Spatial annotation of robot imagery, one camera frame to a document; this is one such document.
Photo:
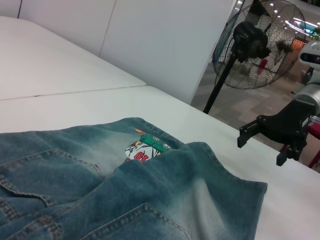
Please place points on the blue denim shorts with cartoon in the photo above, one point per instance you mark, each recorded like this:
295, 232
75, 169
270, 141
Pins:
150, 187

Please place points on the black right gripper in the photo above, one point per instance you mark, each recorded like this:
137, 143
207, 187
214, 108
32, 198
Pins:
287, 122

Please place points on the grey robot head with camera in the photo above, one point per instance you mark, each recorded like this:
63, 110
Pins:
310, 53

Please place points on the black pedestal fan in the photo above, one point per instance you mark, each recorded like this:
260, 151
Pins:
252, 40

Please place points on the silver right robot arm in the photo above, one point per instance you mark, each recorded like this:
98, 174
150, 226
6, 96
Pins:
310, 96

